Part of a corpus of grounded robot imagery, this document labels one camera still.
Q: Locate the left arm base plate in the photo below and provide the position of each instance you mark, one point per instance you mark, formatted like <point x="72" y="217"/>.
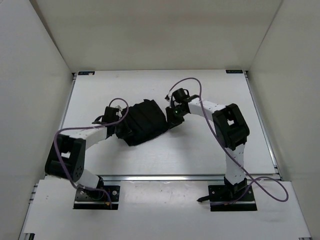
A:
<point x="97" y="200"/>

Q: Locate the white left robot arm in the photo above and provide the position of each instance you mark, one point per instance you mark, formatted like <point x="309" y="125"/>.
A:
<point x="66" y="158"/>

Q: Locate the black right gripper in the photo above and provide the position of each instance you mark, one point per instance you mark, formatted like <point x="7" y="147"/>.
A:
<point x="172" y="121"/>

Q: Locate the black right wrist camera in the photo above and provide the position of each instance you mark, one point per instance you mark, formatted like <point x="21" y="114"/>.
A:
<point x="180" y="94"/>

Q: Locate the corner label sticker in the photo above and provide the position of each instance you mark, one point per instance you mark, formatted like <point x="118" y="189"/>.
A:
<point x="234" y="71"/>
<point x="86" y="73"/>

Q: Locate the black pleated skirt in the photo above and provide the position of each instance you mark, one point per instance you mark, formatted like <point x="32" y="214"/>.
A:
<point x="146" y="121"/>

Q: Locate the left corner label sticker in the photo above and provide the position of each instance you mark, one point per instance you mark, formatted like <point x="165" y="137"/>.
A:
<point x="86" y="73"/>

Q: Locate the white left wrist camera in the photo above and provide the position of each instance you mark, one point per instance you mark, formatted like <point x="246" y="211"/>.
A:
<point x="119" y="111"/>

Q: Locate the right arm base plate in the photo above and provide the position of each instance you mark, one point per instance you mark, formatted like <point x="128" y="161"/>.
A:
<point x="221" y="200"/>

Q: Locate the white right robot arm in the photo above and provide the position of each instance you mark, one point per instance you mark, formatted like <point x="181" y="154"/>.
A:
<point x="229" y="128"/>

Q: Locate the right corner label sticker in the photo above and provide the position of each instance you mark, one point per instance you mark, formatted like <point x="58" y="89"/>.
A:
<point x="234" y="71"/>

